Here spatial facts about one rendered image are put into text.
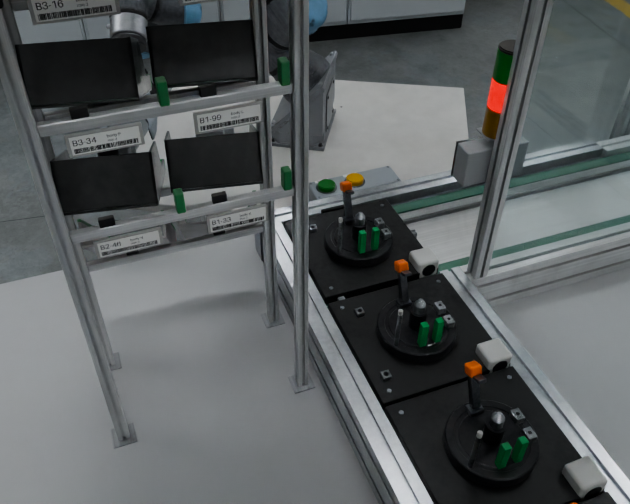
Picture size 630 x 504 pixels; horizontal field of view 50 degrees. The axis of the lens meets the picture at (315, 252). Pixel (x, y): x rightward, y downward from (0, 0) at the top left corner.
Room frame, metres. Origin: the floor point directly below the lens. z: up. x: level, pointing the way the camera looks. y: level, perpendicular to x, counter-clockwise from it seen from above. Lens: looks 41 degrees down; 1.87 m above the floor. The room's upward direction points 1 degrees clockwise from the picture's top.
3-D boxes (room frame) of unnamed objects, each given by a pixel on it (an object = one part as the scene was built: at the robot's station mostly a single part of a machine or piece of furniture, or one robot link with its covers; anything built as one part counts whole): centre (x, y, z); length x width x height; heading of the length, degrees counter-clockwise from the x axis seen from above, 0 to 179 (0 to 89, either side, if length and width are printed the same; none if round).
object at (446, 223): (1.13, -0.38, 0.91); 0.84 x 0.28 x 0.10; 111
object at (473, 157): (1.00, -0.31, 1.29); 0.12 x 0.05 x 0.25; 111
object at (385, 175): (1.28, -0.09, 0.93); 0.21 x 0.07 x 0.06; 111
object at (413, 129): (1.63, 0.03, 0.84); 0.90 x 0.70 x 0.03; 84
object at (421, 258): (0.99, -0.21, 0.97); 0.05 x 0.05 x 0.04; 21
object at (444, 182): (1.29, -0.29, 0.91); 0.89 x 0.06 x 0.11; 111
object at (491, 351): (0.81, -0.18, 1.01); 0.24 x 0.24 x 0.13; 21
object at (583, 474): (0.58, -0.27, 1.01); 0.24 x 0.24 x 0.13; 21
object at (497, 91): (1.00, -0.31, 1.33); 0.05 x 0.05 x 0.05
